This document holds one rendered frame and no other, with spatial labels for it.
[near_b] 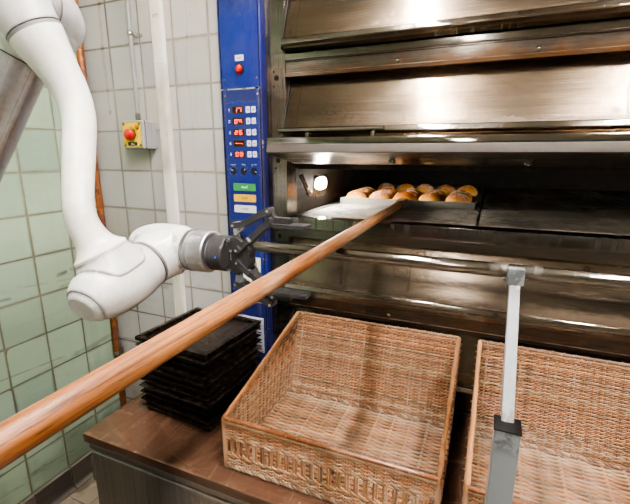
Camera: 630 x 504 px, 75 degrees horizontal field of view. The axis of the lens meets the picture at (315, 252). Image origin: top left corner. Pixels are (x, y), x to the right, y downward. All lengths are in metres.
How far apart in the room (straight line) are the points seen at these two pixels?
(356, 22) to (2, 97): 0.91
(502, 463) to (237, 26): 1.36
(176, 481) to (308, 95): 1.20
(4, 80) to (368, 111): 0.90
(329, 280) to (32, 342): 1.15
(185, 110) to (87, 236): 0.90
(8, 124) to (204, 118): 0.65
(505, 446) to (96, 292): 0.74
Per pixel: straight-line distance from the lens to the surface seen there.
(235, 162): 1.48
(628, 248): 1.33
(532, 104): 1.26
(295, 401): 1.46
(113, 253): 0.82
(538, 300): 1.33
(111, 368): 0.44
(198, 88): 1.61
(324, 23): 1.40
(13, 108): 1.16
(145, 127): 1.69
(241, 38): 1.50
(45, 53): 0.97
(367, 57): 1.34
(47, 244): 1.87
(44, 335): 1.93
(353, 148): 1.17
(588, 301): 1.35
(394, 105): 1.30
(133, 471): 1.44
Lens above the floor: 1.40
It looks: 14 degrees down
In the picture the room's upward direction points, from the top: straight up
